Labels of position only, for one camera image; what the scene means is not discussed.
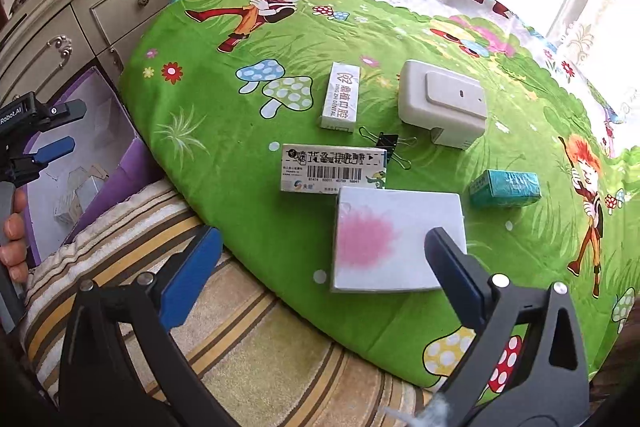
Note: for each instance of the white wall switch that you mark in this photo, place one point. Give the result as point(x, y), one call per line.
point(442, 102)

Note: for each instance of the person's left hand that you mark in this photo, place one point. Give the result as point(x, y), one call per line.
point(12, 229)

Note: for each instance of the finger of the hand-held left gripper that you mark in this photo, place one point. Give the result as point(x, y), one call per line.
point(65, 109)
point(50, 151)

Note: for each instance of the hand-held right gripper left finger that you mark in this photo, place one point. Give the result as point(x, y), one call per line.
point(192, 272)

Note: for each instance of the printed green blanket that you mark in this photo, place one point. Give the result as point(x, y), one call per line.
point(225, 117)

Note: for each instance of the white box pink blot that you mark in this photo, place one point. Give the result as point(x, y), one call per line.
point(397, 239)

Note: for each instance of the long white green barcode box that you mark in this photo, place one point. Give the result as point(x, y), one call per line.
point(332, 169)

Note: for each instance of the narrow white dental box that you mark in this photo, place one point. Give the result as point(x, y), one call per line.
point(342, 97)

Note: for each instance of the cream carved dresser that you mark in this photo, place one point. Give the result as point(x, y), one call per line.
point(125, 7)

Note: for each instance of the teal box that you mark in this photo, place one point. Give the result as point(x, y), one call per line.
point(505, 189)

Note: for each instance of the purple cardboard box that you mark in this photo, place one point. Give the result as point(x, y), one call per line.
point(105, 107)

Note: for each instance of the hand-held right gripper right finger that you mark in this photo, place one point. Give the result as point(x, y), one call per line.
point(452, 274)

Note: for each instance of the black binder clip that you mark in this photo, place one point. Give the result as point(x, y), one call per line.
point(392, 143)

